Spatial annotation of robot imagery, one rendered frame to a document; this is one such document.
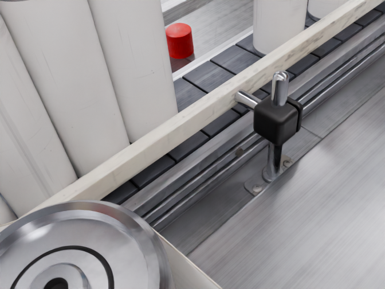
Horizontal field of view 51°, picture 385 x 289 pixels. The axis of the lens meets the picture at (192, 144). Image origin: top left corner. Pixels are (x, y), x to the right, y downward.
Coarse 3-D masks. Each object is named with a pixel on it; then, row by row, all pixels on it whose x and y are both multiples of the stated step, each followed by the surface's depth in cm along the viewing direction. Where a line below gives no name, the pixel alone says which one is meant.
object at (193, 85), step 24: (312, 24) 45; (360, 24) 45; (240, 48) 44; (192, 72) 41; (216, 72) 41; (288, 72) 40; (192, 96) 39; (264, 96) 38; (216, 120) 36; (192, 144) 34; (168, 168) 33; (120, 192) 32
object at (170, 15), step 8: (176, 0) 35; (184, 0) 35; (192, 0) 35; (200, 0) 36; (208, 0) 37; (168, 8) 34; (176, 8) 35; (184, 8) 35; (192, 8) 36; (168, 16) 35; (176, 16) 35; (168, 24) 35
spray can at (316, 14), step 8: (312, 0) 45; (320, 0) 44; (328, 0) 43; (336, 0) 43; (344, 0) 43; (312, 8) 45; (320, 8) 44; (328, 8) 44; (336, 8) 44; (312, 16) 46; (320, 16) 45
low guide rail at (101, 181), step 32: (352, 0) 41; (384, 0) 45; (320, 32) 39; (256, 64) 36; (288, 64) 38; (224, 96) 33; (160, 128) 31; (192, 128) 33; (128, 160) 29; (64, 192) 28; (96, 192) 29
